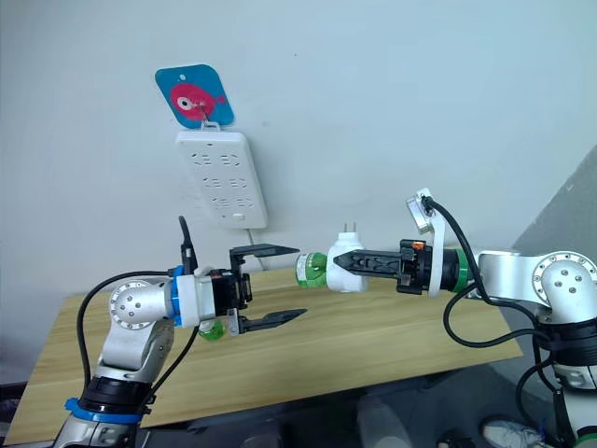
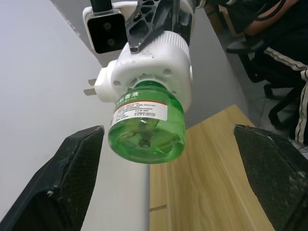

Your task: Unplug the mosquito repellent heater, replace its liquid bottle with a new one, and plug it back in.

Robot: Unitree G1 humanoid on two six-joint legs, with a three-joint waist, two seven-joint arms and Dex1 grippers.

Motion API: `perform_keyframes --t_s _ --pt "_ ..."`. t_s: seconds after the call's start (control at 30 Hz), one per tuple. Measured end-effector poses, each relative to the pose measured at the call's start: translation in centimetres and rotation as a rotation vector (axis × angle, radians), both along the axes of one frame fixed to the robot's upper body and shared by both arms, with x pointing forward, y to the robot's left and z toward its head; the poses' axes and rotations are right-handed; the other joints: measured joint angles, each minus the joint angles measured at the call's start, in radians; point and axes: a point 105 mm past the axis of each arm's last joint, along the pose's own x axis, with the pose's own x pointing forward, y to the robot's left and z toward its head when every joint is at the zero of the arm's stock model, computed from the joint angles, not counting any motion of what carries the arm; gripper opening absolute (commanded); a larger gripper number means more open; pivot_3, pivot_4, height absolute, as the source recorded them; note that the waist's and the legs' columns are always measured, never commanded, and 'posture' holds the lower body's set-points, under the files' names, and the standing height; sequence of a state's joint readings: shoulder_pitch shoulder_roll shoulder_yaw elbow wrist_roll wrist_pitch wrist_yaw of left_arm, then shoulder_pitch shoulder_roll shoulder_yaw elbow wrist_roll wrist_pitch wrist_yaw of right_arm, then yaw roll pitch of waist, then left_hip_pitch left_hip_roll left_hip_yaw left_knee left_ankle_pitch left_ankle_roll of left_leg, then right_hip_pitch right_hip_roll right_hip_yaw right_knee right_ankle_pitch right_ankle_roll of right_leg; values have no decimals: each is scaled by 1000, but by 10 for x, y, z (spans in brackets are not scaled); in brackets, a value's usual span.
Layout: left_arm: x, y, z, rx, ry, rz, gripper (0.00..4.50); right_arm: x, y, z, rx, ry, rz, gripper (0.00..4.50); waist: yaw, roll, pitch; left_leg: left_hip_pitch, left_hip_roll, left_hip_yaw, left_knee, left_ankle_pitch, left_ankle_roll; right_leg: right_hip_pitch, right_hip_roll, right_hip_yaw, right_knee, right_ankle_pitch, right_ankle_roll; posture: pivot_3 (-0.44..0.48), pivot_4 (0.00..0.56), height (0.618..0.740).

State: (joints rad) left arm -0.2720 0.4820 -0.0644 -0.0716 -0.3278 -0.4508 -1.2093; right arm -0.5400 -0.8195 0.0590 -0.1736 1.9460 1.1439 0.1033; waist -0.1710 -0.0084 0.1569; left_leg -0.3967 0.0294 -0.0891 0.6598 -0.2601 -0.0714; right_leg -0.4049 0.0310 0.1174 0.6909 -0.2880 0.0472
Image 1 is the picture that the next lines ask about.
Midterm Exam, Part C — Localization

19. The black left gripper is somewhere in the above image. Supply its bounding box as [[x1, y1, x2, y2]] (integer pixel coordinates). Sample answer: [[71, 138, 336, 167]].
[[211, 243, 309, 337]]

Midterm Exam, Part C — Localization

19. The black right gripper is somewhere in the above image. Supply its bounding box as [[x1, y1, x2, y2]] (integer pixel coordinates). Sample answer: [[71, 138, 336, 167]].
[[332, 238, 434, 297]]

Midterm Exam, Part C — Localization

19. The white mosquito repellent heater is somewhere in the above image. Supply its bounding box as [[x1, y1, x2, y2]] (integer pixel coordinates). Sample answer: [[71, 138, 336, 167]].
[[325, 220, 369, 295]]

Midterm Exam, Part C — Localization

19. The white power strip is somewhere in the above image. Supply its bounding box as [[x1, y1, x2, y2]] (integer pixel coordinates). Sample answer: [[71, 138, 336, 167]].
[[175, 131, 270, 230]]

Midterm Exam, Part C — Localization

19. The small metal hook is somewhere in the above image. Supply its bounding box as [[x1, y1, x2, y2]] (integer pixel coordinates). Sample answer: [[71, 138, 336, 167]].
[[199, 103, 221, 133]]

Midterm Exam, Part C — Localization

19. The grey white sneaker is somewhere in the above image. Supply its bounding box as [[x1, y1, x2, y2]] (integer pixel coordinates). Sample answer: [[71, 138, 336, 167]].
[[481, 416, 545, 448]]

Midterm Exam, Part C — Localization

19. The white power strip cable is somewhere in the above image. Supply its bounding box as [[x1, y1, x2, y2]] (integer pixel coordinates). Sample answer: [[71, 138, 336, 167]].
[[245, 227, 272, 273]]

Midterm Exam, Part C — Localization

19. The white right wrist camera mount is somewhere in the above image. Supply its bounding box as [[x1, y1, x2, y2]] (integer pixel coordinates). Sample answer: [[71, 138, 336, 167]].
[[404, 187, 448, 300]]

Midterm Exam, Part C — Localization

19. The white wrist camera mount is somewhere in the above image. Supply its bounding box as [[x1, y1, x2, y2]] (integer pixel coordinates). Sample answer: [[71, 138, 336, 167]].
[[404, 187, 448, 300], [175, 266, 216, 329]]

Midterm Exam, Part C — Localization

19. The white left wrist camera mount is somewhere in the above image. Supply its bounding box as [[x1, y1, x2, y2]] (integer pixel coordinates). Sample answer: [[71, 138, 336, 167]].
[[175, 266, 216, 329]]

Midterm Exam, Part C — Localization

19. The blue fish wall hook plate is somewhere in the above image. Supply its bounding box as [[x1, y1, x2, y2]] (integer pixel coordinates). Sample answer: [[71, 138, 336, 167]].
[[154, 63, 236, 130]]

